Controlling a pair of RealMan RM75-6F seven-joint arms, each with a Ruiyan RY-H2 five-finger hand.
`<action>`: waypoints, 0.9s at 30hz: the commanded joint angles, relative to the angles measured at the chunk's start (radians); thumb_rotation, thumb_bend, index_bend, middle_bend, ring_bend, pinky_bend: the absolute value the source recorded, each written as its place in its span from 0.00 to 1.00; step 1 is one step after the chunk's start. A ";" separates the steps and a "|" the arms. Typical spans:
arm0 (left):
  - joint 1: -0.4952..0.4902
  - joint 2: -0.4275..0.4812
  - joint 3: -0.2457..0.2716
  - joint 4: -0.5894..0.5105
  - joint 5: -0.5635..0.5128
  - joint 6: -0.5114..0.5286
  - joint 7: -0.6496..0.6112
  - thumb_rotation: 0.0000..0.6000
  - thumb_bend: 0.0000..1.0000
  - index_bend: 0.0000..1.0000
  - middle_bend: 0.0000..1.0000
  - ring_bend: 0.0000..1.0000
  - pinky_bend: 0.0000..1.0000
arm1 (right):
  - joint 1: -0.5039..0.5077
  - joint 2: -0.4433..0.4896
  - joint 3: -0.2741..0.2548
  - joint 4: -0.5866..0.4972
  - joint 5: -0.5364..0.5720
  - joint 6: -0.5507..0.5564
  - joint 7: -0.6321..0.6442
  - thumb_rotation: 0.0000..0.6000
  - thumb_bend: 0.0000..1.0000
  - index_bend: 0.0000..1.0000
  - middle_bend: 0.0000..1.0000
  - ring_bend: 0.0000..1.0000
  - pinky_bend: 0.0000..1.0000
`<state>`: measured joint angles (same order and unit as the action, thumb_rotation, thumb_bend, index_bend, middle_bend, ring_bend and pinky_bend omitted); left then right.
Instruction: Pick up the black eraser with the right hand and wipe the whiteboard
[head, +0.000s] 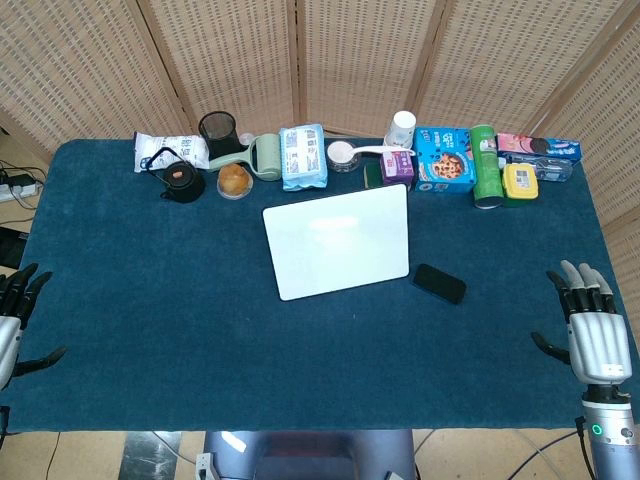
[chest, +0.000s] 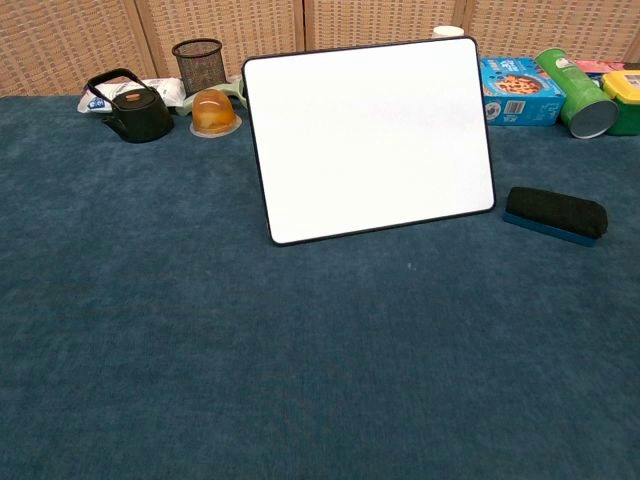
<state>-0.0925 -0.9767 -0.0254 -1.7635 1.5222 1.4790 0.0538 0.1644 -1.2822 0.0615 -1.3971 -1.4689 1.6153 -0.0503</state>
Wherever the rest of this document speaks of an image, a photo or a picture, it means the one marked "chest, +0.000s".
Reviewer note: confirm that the green tub with yellow lid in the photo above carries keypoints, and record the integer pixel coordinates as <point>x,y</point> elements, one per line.
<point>625,100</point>

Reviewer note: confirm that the white paper cup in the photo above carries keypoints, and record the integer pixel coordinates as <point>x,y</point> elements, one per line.
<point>449,31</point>

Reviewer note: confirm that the orange jelly cup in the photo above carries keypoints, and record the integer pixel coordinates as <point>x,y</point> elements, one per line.
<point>213,114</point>

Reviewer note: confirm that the pink packet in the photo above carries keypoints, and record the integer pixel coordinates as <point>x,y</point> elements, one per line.
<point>600,65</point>

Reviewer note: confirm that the green chips can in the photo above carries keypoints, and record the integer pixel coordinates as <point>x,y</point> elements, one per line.
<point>575,92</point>

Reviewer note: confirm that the black mesh pen holder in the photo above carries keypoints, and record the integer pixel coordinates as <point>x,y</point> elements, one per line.
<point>199,67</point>

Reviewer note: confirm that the pale green tray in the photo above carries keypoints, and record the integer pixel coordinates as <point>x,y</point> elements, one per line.
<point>235,92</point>

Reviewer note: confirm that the white plastic snack bag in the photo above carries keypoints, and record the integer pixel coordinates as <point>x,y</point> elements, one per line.
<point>167,90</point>

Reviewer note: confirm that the blue tablecloth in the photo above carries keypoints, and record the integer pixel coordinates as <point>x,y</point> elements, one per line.
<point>250,325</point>

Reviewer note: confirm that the blue cookie box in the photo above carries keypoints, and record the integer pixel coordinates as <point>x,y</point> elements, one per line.
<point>520,90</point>

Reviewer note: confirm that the black felt eraser blue base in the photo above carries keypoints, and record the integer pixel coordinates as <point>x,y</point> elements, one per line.
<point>557,212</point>

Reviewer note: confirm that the white whiteboard with black frame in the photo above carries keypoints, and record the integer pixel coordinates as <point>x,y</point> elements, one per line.
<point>370,140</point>

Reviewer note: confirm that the woven folding screen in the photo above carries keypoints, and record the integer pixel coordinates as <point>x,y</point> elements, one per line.
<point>320,30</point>

